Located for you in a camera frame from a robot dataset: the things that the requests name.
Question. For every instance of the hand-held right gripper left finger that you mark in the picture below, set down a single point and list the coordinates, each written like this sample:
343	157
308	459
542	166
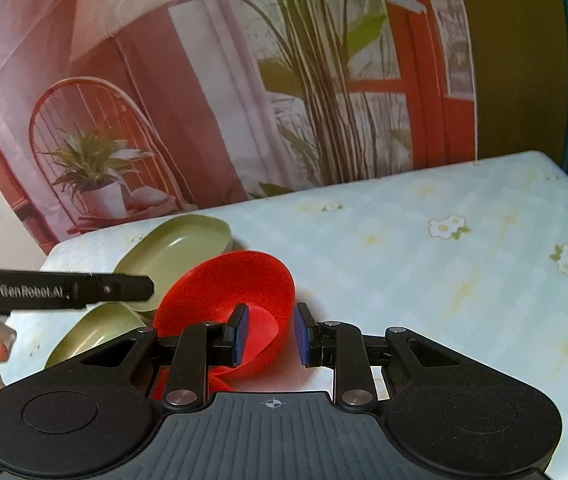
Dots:
241	336

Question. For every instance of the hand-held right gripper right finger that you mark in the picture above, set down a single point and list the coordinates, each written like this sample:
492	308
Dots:
300	336

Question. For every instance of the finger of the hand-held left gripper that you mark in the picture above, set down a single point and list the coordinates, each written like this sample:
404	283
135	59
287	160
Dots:
124	289

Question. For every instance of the green square plate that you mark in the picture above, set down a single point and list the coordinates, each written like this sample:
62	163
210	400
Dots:
179	245
95	331

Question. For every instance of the floral checked tablecloth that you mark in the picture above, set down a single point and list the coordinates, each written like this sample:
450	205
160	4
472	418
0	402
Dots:
414	270

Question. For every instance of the printed backdrop cloth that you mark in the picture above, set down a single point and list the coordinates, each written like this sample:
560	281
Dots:
204	110

